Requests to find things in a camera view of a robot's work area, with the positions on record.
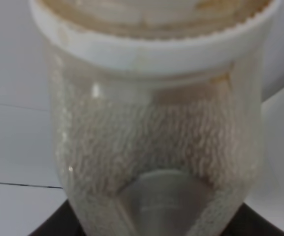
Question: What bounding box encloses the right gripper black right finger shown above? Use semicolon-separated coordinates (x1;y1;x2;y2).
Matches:
221;204;284;236

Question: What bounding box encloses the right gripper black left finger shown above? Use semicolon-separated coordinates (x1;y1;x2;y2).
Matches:
30;200;86;236

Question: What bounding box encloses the clear plastic drink bottle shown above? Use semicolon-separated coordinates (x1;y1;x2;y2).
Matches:
30;0;281;236

